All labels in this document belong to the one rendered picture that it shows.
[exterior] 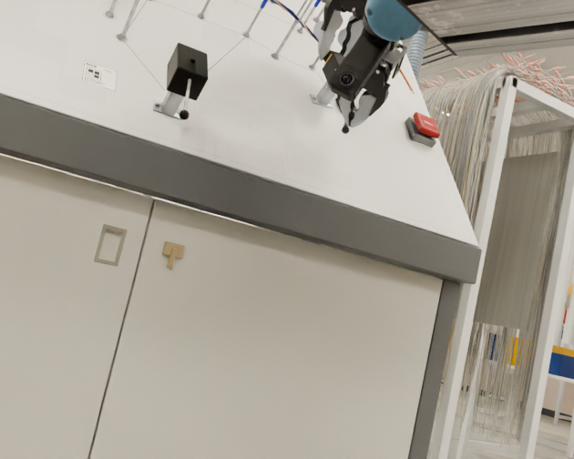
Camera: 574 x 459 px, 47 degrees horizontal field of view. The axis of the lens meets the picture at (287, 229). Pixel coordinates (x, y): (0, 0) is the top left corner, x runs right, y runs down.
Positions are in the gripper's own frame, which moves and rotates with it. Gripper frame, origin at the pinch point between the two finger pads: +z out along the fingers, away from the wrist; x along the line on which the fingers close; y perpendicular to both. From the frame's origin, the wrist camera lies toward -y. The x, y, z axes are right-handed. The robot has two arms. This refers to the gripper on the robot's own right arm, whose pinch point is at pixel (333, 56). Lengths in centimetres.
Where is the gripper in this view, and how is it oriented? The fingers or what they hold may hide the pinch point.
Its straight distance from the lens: 126.0
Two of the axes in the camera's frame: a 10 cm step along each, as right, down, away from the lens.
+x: -8.4, -1.2, -5.3
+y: -4.2, -4.6, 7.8
